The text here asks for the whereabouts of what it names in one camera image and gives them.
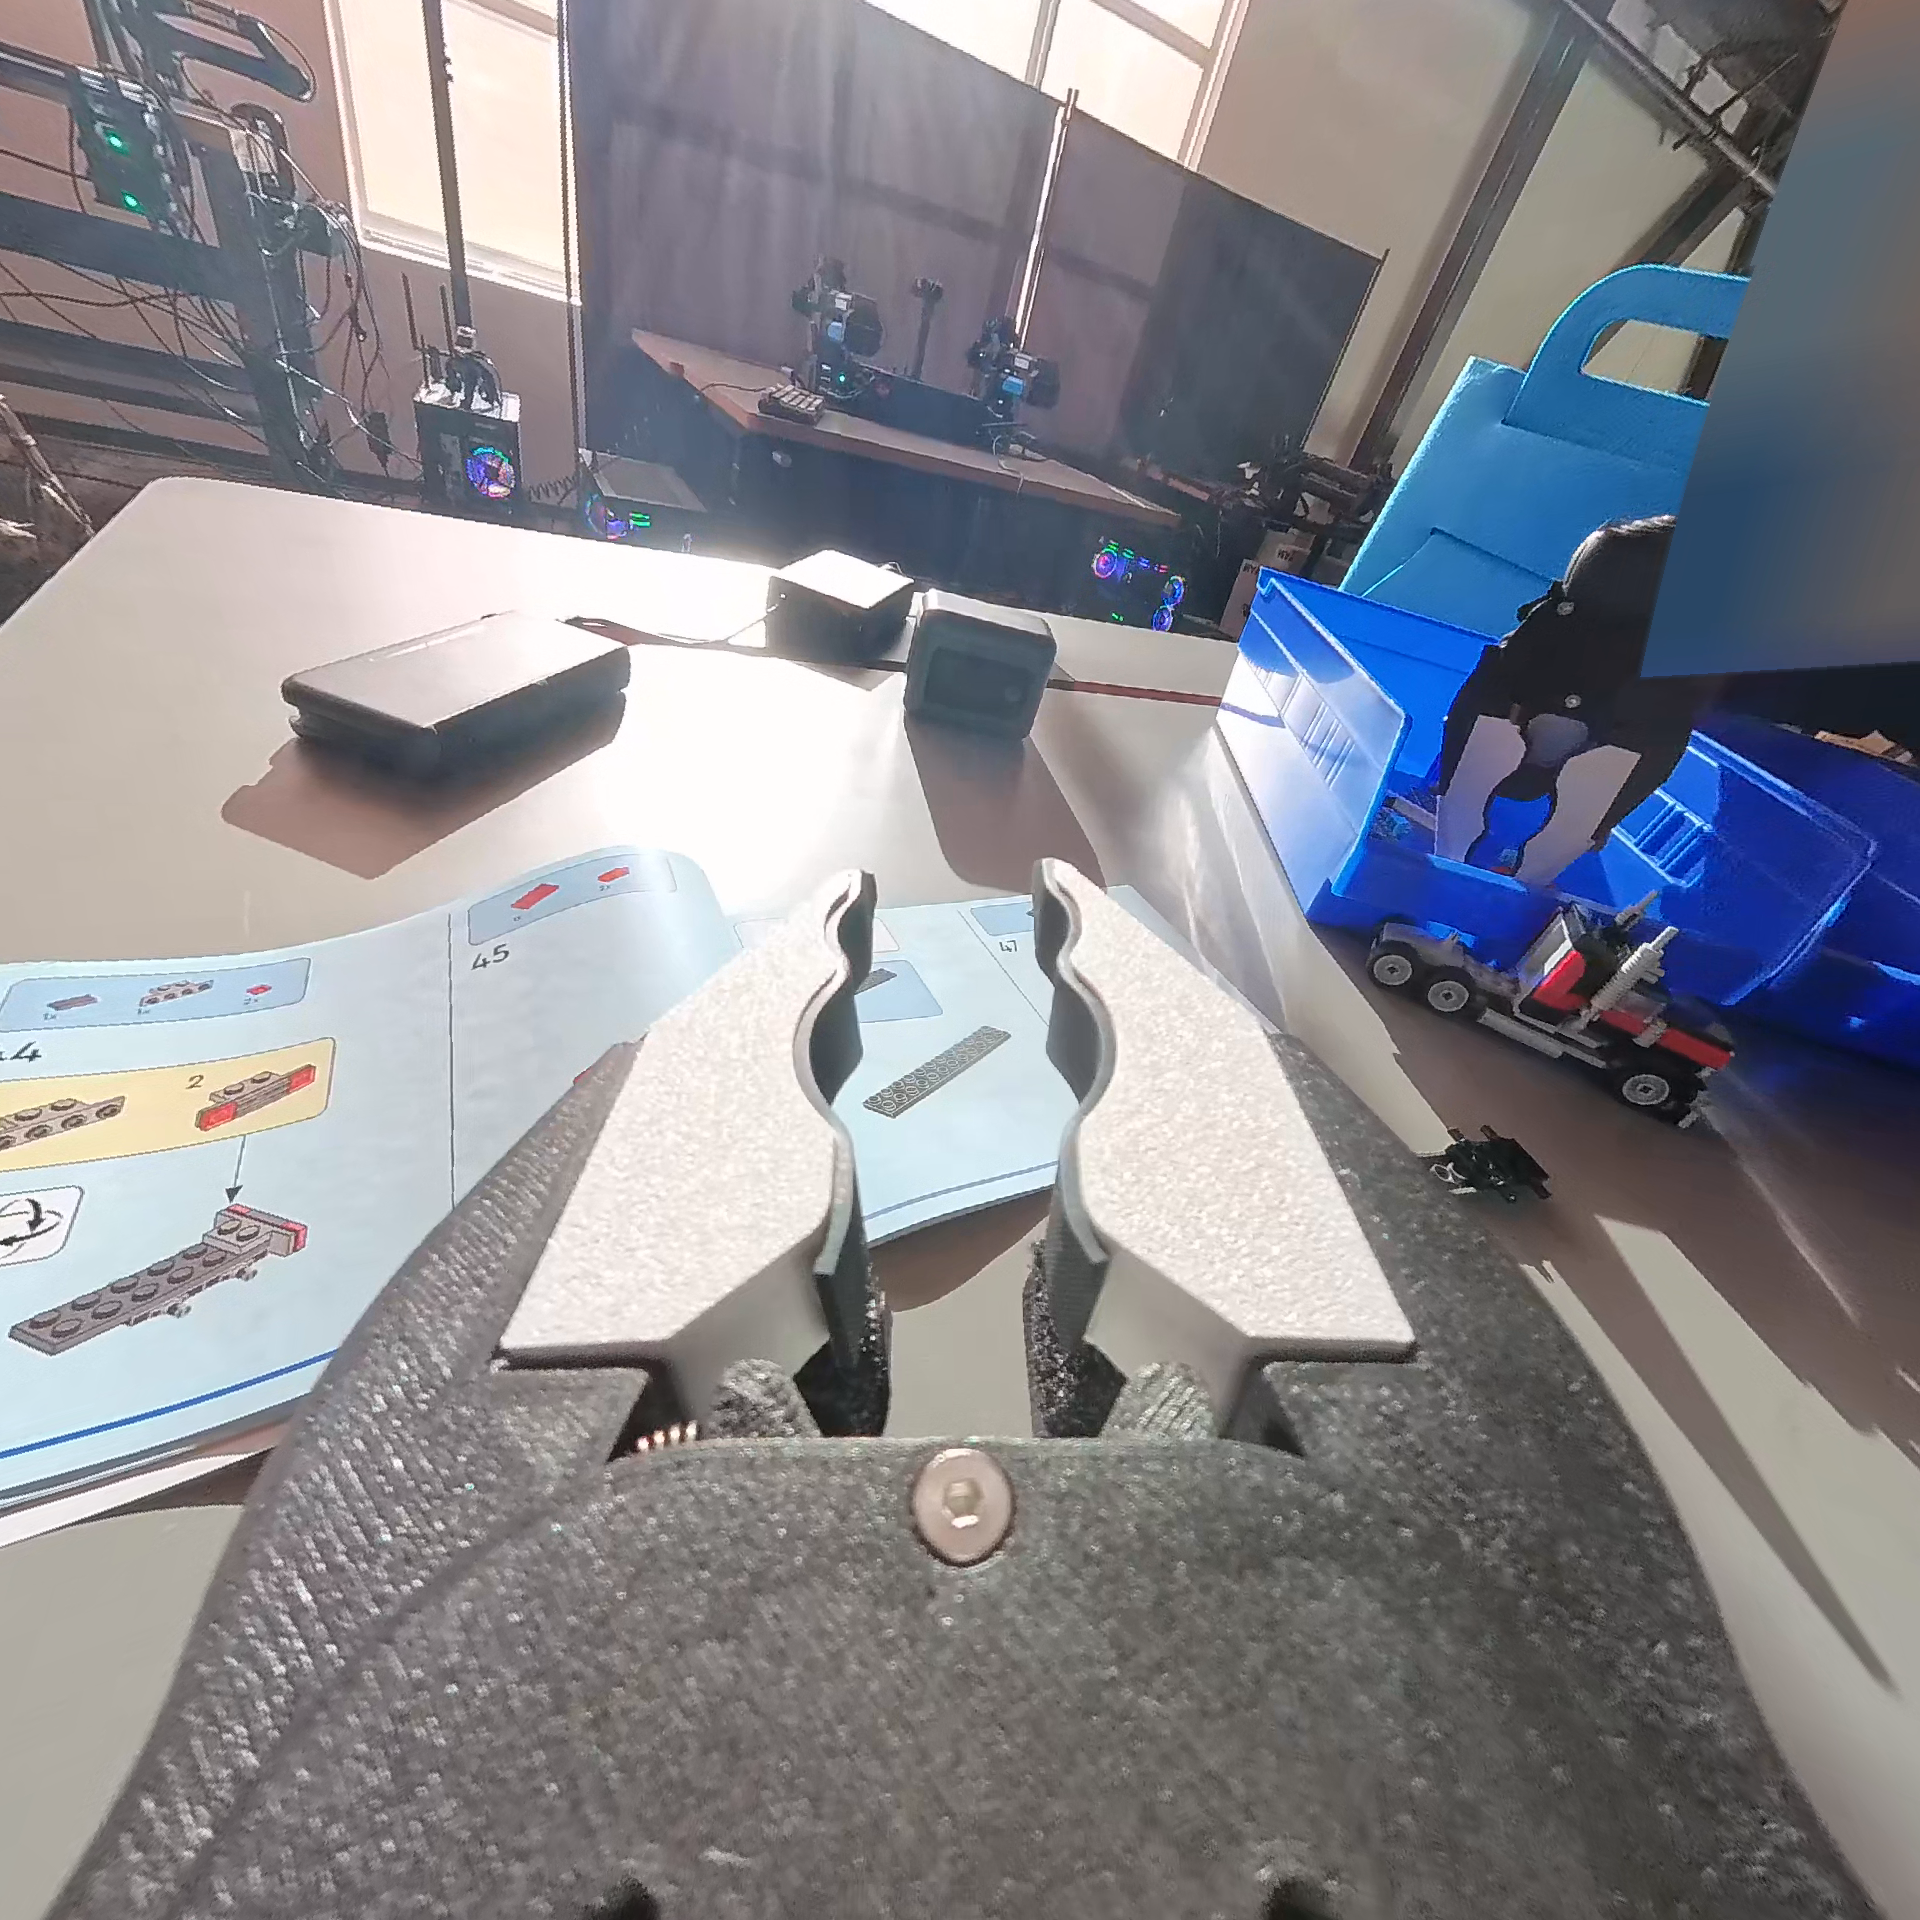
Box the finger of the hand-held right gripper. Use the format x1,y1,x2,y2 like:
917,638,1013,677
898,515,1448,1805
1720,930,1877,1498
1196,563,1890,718
1510,753,1648,882
1432,715,1526,869

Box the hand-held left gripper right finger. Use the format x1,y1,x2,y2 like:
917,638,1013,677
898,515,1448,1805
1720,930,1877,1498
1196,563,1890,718
1025,857,1422,1433

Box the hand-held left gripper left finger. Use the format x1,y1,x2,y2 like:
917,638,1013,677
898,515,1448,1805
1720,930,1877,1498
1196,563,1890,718
498,867,889,1427

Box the blue plastic bin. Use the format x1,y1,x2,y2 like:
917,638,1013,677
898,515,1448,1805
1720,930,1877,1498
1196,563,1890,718
1217,567,1920,1070

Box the grey desk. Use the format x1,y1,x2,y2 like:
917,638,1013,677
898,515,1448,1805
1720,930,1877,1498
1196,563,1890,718
0,477,1920,1920

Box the black red toy brick truck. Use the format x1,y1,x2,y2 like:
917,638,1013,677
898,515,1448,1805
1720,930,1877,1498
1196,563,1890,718
1366,886,1739,1129

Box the blue felt bag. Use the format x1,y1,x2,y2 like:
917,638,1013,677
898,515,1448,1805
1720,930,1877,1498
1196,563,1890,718
1339,267,1754,605

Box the light blue instruction booklet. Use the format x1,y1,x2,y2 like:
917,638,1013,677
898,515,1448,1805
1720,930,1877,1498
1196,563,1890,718
0,849,1085,1508

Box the computer with rainbow fans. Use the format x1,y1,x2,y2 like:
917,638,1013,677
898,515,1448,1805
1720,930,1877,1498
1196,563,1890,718
582,450,710,545
1089,533,1198,636
414,383,523,515

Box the dark grey box device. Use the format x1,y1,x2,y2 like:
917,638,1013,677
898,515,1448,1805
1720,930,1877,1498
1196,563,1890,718
904,588,1058,739

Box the flat black power bank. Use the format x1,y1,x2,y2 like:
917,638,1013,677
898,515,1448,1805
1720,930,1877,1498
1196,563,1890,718
281,609,634,753

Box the black power adapter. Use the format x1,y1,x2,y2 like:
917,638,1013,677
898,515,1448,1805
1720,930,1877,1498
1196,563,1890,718
765,548,920,660

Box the wooden workbench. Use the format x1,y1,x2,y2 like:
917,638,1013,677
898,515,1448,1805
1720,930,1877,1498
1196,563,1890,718
630,330,1192,531

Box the bright window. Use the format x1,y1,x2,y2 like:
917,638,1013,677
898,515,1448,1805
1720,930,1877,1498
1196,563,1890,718
326,0,576,295
878,0,1251,170

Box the dark partition panel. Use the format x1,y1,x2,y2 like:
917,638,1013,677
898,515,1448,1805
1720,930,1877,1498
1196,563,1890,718
566,0,1386,460

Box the black robot arm with camera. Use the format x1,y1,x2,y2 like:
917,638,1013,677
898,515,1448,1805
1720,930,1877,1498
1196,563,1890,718
968,310,1064,419
792,259,889,405

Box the black equipment rack with cables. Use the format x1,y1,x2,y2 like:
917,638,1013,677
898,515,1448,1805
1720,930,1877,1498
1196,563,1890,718
0,0,395,484

